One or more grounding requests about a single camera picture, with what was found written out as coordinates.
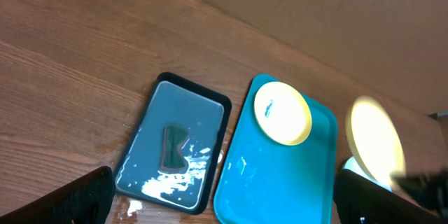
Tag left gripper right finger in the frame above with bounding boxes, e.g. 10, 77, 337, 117
333, 169, 445, 224

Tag black water tray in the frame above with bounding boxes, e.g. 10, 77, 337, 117
114, 72, 232, 215

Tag teal plastic serving tray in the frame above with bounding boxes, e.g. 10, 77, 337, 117
213, 73, 338, 223

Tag green rimmed plate top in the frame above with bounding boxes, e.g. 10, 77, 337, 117
253, 81, 312, 146

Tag dark green sponge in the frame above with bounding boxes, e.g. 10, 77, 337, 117
160, 125, 188, 174

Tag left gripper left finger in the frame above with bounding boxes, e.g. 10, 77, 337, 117
1, 166, 115, 223

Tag green rimmed plate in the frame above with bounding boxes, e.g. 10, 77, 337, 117
345, 96, 406, 189
253, 81, 312, 146

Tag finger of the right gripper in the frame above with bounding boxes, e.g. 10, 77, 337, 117
392, 171, 447, 214

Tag light blue rimmed plate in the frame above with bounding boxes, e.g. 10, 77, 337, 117
342, 156, 392, 192

